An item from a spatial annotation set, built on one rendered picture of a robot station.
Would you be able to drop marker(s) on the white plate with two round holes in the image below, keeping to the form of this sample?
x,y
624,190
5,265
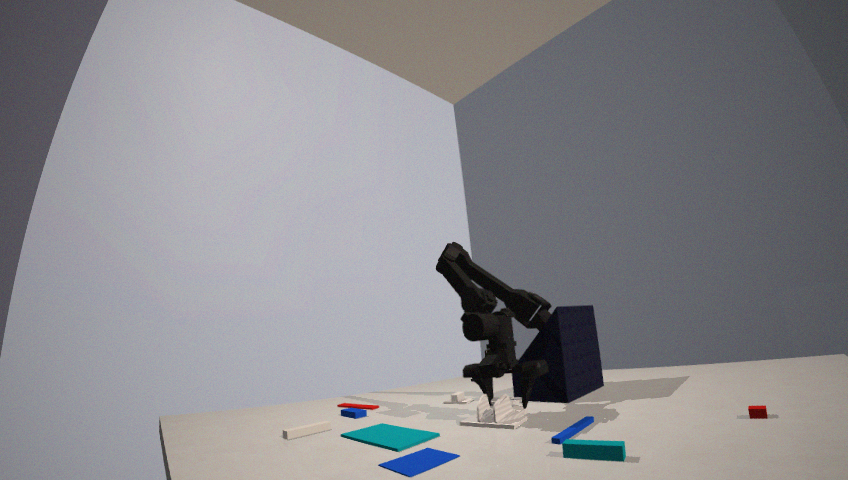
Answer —
x,y
512,400

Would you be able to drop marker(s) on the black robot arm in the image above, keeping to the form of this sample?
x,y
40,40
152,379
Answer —
x,y
479,323

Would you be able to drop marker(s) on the blue rectangular block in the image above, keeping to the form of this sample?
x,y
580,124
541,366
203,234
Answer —
x,y
353,413

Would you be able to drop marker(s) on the beige rectangular bar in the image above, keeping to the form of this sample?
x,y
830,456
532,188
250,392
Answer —
x,y
305,430

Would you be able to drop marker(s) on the teal flat plate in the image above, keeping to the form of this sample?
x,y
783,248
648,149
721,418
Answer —
x,y
390,437

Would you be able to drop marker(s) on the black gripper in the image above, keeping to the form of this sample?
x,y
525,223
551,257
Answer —
x,y
531,370

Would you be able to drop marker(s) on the blue flat plate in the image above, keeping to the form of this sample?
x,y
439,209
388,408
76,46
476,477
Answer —
x,y
418,462

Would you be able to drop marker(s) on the teal rectangular block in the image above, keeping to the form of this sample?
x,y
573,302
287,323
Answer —
x,y
597,450

